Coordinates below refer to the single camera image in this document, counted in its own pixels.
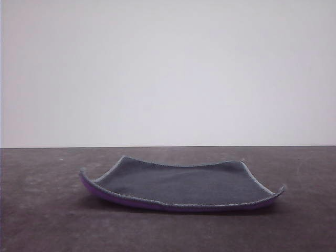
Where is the purple towel with grey hem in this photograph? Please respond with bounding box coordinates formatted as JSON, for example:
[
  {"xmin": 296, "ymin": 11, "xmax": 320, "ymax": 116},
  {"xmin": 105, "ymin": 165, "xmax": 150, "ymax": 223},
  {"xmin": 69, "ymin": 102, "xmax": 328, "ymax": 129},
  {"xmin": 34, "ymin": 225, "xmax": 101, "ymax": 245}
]
[{"xmin": 79, "ymin": 155, "xmax": 286, "ymax": 213}]

